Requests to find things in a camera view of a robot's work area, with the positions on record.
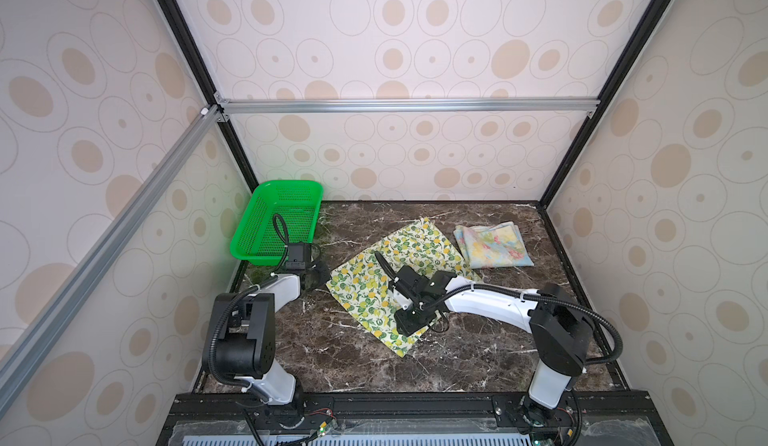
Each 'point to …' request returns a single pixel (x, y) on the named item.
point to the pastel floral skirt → (493, 245)
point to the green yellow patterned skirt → (368, 291)
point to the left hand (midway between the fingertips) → (333, 265)
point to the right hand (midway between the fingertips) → (403, 327)
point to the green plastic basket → (257, 240)
